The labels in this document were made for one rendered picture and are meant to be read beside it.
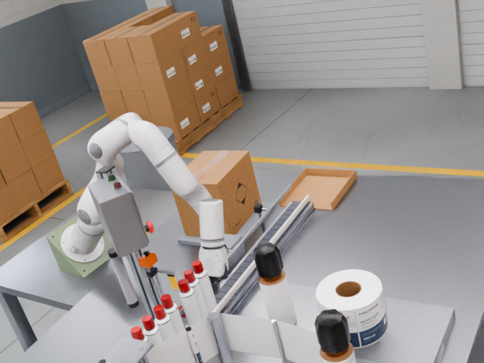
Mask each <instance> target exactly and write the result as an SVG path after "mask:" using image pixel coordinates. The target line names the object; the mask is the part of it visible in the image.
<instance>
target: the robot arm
mask: <svg viewBox="0 0 484 363"><path fill-rule="evenodd" d="M131 143H133V144H134V145H135V146H136V147H137V148H139V149H141V150H142V152H144V154H145V155H146V156H147V157H148V159H149V160H150V162H151V163H152V164H153V165H154V167H155V168H156V170H157V171H158V172H159V174H160V175H161V176H162V177H163V178H164V180H165V181H166V183H167V184H168V185H169V186H170V187H171V188H172V190H173V191H174V192H175V193H176V194H177V195H178V196H180V197H181V198H183V199H184V200H185V201H187V202H188V203H189V205H190V206H191V207H192V208H193V209H194V211H195V212H196V213H197V214H198V215H199V217H200V242H201V247H200V254H199V260H200V261H201V262H202V266H203V268H204V269H206V270H207V273H208V276H209V278H210V283H211V285H212V290H213V292H214V295H216V294H218V293H220V282H221V281H222V280H223V279H227V278H228V256H227V252H226V249H225V247H224V244H225V233H224V218H223V201H222V200H219V199H213V198H212V196H211V195H210V193H209V192H208V191H207V190H206V189H205V187H204V186H203V185H202V184H201V183H200V182H199V181H198V180H197V179H196V178H195V177H194V175H193V174H192V172H191V171H190V170H189V168H188V167H187V165H186V164H185V162H184V161H183V160H182V158H181V157H180V156H179V154H178V153H177V152H176V151H175V149H174V148H173V146H172V145H171V144H170V142H169V141H168V140H167V139H166V137H165V136H164V134H163V133H162V132H161V131H160V130H159V129H158V128H157V127H156V126H155V125H154V124H153V123H151V122H147V121H143V120H142V119H141V118H140V116H139V115H137V114H136V113H134V112H128V113H126V114H123V115H121V116H119V117H118V118H117V119H115V120H113V121H112V122H111V123H109V124H108V125H106V126H105V127H103V128H102V129H101V130H99V131H97V132H96V133H95V134H94V135H93V136H92V137H91V138H90V140H89V143H88V147H87V149H88V152H89V155H90V156H91V157H92V158H93V159H94V160H95V161H97V164H96V168H95V172H96V171H98V170H99V169H100V168H101V167H103V166H115V167H116V169H117V173H118V175H119V176H120V178H121V176H122V171H123V168H124V161H123V158H122V156H121V155H120V154H119V152H120V151H121V150H122V149H123V148H125V147H126V146H128V145H129V144H131ZM95 172H94V176H93V178H92V180H91V181H90V183H89V184H91V183H93V182H96V181H98V178H97V175H96V173H95ZM77 214H78V217H79V218H78V220H77V223H76V224H74V225H71V226H69V227H68V228H66V229H65V230H64V232H63V234H62V236H61V239H60V245H61V248H62V250H63V252H64V254H65V255H66V256H67V257H68V258H70V259H71V260H73V261H76V262H79V263H88V262H91V261H94V260H96V259H97V258H99V256H100V255H101V254H102V252H103V250H104V239H103V237H102V235H103V233H104V229H103V226H102V223H101V220H100V219H99V216H98V213H97V210H96V208H95V205H94V202H93V199H92V198H91V195H90V192H89V189H88V187H87V188H86V189H85V191H84V193H83V194H82V196H81V198H80V200H79V203H78V205H77Z"/></svg>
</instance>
